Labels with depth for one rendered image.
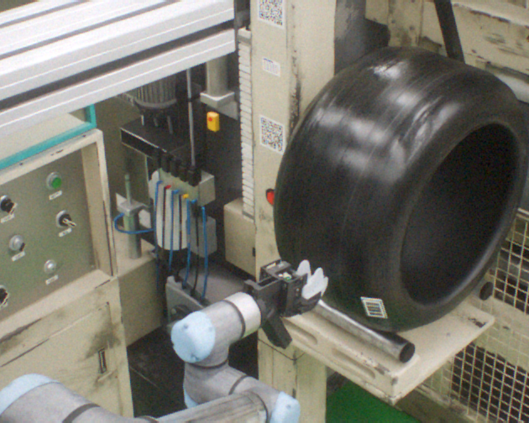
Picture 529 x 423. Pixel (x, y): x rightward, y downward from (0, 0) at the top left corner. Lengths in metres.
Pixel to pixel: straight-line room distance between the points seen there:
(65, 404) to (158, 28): 0.85
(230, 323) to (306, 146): 0.39
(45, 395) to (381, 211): 0.71
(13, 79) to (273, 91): 1.53
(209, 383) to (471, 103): 0.70
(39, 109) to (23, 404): 0.87
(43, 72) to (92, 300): 1.70
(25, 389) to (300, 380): 1.20
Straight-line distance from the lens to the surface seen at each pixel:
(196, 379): 1.83
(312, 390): 2.70
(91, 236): 2.36
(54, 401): 1.52
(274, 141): 2.25
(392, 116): 1.92
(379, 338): 2.18
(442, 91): 1.96
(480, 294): 2.34
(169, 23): 0.75
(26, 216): 2.23
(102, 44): 0.72
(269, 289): 1.86
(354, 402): 3.37
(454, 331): 2.39
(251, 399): 1.73
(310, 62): 2.17
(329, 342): 2.26
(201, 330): 1.76
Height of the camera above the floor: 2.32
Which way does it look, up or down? 33 degrees down
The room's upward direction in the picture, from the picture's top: 1 degrees counter-clockwise
